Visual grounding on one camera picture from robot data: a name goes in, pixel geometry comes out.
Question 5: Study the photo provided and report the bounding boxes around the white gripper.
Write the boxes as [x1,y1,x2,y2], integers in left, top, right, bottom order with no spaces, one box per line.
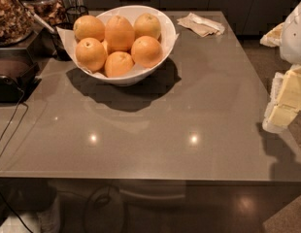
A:
[260,1,301,134]

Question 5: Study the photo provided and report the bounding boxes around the white bowl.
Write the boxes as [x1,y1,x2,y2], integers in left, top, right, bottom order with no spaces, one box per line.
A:
[64,5,177,87]

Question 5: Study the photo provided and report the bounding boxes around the small hidden middle orange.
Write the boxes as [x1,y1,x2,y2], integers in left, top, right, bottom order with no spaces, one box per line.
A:
[102,40,110,55]

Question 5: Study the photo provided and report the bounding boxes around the crumpled paper napkin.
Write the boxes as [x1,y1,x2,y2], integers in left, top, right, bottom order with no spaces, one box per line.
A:
[178,13,225,37]

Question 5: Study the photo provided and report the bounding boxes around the black appliance box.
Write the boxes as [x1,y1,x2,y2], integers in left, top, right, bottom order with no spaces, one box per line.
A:
[0,49,40,103]

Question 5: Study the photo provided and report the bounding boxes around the glass jar of nuts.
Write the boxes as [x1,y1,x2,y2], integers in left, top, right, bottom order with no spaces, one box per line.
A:
[0,0,33,47]

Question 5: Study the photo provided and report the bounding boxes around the white handled utensil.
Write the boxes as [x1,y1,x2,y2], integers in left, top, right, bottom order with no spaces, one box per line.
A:
[17,0,57,35]

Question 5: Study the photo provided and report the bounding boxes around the black power cable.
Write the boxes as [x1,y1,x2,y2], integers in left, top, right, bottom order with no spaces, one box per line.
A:
[0,85,30,233]

